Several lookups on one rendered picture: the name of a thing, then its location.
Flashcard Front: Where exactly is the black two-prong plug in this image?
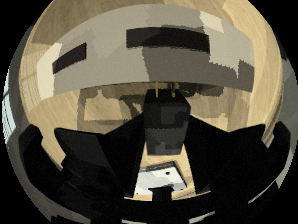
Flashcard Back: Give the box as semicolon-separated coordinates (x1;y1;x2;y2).
144;81;190;156

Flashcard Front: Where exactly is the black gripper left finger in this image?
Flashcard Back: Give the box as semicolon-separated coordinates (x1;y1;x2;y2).
53;112;146;198

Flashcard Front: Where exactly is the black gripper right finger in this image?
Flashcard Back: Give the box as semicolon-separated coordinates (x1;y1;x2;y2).
184;116;266;196

